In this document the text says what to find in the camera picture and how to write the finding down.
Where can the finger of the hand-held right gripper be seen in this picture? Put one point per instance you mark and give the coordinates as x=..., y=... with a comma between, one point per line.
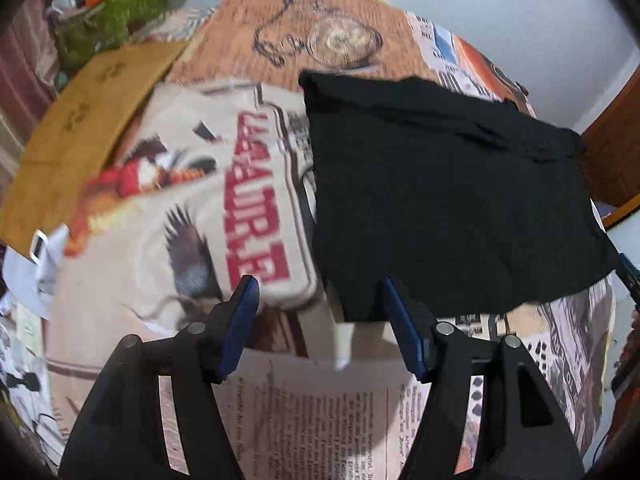
x=629, y=277

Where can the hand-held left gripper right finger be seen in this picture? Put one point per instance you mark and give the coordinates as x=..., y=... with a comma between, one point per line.
x=405, y=330

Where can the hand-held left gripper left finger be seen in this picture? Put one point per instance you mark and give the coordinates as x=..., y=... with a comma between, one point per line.
x=240, y=320

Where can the black elephant print t-shirt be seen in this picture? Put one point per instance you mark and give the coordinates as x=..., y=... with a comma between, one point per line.
x=450, y=200

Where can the white smartphone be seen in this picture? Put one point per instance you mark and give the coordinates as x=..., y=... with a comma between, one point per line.
x=38, y=246

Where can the pile of printed papers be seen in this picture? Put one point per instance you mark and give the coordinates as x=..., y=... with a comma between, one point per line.
x=25, y=310

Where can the bamboo lap desk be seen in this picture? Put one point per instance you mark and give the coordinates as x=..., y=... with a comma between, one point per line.
x=75, y=125

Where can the green fabric storage box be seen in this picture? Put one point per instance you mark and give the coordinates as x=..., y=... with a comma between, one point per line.
x=110, y=20

